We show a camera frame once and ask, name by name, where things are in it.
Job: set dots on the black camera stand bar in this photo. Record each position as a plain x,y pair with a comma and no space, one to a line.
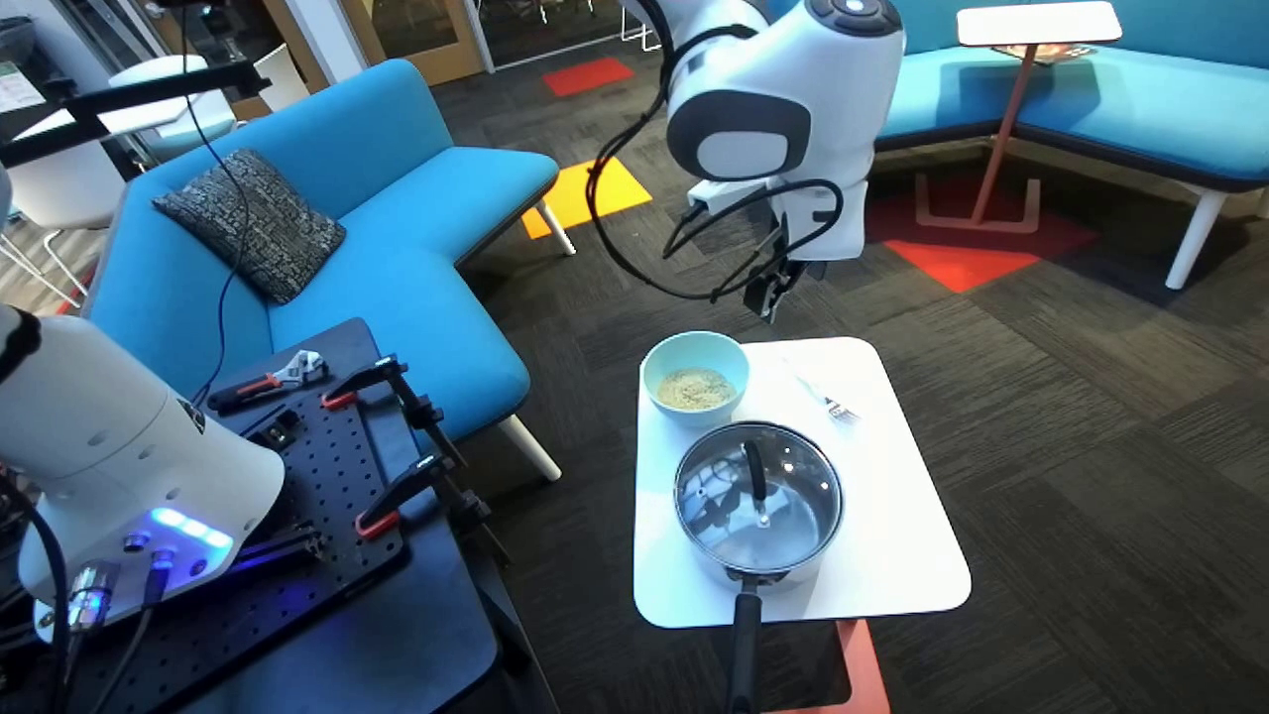
122,111

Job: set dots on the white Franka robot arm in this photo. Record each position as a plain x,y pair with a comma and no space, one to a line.
820,93

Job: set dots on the white side table red frame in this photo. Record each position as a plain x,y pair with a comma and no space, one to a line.
1038,23

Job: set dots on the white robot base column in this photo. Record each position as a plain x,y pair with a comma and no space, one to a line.
122,448

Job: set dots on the light blue bowl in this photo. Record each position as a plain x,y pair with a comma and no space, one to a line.
695,417

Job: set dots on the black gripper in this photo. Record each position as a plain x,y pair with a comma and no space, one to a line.
779,271

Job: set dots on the white side table orange base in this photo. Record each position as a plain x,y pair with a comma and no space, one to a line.
858,529

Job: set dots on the black perforated breadboard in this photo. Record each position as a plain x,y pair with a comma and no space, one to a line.
331,463

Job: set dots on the grey speckled cushion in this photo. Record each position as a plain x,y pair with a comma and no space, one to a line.
250,225

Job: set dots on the blue curved sofa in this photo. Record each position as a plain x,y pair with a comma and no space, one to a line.
398,241

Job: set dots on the white round table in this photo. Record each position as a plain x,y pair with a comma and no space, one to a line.
163,119

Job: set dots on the silver fork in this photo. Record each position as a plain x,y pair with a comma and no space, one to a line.
836,401

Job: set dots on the dark cart under breadboard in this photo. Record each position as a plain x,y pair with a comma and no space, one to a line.
421,635

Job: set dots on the beige food in bowl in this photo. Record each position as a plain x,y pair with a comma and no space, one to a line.
695,390

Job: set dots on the blue corner sofa white legs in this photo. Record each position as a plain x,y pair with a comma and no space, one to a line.
1123,119

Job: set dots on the glass pot lid black knob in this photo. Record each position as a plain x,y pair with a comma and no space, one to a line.
779,517

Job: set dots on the wrist camera on white mount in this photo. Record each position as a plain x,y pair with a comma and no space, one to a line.
734,200

